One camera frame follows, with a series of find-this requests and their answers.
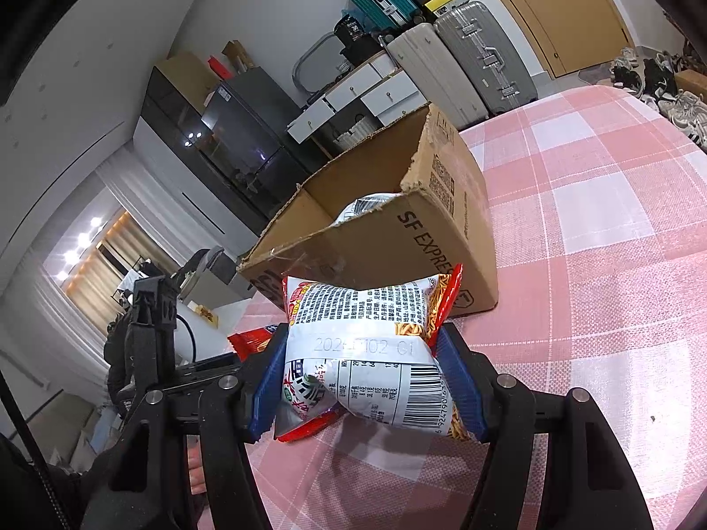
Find silver suitcase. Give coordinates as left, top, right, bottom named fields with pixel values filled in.
left=433, top=0, right=539, bottom=117

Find curved metal rack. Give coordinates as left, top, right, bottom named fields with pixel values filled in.
left=293, top=33, right=343, bottom=92

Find person's left hand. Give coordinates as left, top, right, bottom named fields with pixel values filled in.
left=186, top=442, right=208, bottom=496

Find pile of loose shoes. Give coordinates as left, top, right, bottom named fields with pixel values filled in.
left=608, top=44, right=707, bottom=150

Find black box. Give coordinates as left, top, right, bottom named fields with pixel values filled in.
left=334, top=14, right=382, bottom=61

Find wooden door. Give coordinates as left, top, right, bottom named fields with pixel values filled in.
left=464, top=0, right=636, bottom=78

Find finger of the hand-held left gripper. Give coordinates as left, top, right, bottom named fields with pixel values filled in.
left=168, top=248, right=224, bottom=296

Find white appliance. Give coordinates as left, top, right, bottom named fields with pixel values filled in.
left=177, top=303, right=244, bottom=365

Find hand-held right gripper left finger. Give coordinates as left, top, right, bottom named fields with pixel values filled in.
left=83, top=337, right=288, bottom=530

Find beige curtain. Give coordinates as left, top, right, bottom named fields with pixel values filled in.
left=66, top=204, right=167, bottom=337

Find small closed cardboard box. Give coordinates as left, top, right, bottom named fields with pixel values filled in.
left=674, top=69, right=707, bottom=96

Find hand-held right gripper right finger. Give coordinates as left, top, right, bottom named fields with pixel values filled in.
left=436, top=323, right=655, bottom=530

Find grey white laundry basket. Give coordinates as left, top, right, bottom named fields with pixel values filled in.
left=331, top=116, right=382, bottom=150

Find beige suitcase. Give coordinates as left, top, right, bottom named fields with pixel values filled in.
left=384, top=22, right=490, bottom=128

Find grey refrigerator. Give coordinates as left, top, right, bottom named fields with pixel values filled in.
left=201, top=66, right=310, bottom=178

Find white red noodle snack packet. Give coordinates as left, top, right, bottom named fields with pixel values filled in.
left=273, top=273, right=481, bottom=443

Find black glass cabinet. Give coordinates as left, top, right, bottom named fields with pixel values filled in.
left=138, top=66, right=277, bottom=233

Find flat cardboard boxes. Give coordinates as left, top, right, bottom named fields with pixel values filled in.
left=166, top=38, right=255, bottom=95

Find grey door mat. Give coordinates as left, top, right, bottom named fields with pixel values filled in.
left=580, top=66, right=625, bottom=86

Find grey white snack packet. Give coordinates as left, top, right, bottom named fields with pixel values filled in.
left=336, top=193, right=407, bottom=227

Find pink checkered tablecloth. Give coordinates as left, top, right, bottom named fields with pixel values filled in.
left=196, top=85, right=707, bottom=530

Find white desk with drawers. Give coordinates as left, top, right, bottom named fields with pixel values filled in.
left=286, top=49, right=432, bottom=144

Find red orange snack packet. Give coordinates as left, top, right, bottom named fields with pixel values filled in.
left=228, top=327, right=277, bottom=357

